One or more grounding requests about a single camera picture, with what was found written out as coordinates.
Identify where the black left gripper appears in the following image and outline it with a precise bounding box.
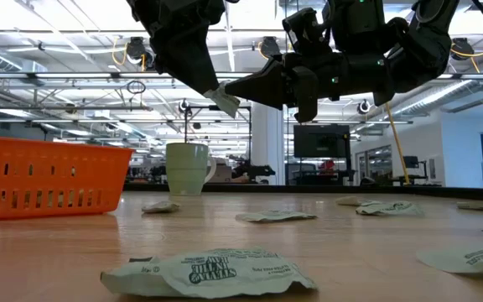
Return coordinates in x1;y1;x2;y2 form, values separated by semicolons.
126;0;226;96

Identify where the black hanging cable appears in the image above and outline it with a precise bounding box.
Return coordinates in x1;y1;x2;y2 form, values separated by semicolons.
284;107;290;185
296;121;304;185

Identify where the yellow hanging cable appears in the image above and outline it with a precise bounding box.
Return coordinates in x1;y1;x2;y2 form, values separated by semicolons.
385;102;412;185

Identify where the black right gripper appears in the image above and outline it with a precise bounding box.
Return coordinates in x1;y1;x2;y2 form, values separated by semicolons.
223;50;354;125

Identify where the black coiled cable loop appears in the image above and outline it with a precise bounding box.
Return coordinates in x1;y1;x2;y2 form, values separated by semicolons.
126;80;147;96

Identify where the large black cord reel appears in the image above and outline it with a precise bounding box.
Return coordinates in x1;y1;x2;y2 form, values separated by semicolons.
259;36;282;60
450;37;475;62
125;36;155;72

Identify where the orange plastic slotted basket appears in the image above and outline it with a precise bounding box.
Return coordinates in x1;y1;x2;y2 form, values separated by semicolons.
0;134;135;221

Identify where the black aluminium table frame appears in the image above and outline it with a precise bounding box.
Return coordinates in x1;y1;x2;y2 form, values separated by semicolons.
0;180;483;203

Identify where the green ceramic mug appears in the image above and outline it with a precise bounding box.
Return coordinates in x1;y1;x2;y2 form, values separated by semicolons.
165;143;217;197

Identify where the large black monitor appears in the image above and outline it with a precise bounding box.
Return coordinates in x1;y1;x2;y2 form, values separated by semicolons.
293;124;351;159

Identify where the beige cardboard box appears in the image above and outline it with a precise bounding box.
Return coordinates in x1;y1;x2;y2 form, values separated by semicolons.
210;158;234;184

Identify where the white square building column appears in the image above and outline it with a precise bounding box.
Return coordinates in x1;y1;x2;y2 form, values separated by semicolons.
251;96;286;186

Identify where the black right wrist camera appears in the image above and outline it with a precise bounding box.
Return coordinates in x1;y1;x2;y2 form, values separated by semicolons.
282;7;331;55

